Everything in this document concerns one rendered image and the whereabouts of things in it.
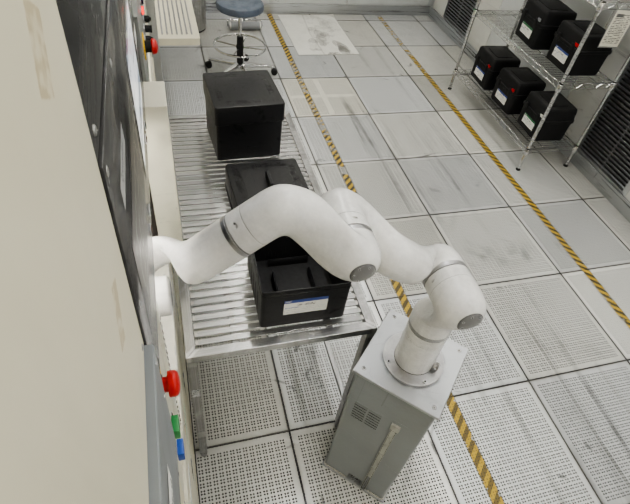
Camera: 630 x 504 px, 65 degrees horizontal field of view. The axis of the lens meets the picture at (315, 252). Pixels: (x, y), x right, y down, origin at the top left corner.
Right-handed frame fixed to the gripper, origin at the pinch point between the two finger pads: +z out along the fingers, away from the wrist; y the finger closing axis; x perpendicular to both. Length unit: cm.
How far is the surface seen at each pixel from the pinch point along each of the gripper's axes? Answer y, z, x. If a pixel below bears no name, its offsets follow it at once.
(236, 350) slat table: 12, -47, -45
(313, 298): 18, -71, -33
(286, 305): 18, -63, -35
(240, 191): 72, -57, -35
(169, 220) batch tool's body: 42, -32, -18
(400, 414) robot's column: -13, -92, -55
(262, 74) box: 130, -76, -20
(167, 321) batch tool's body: 18.4, -28.2, -34.4
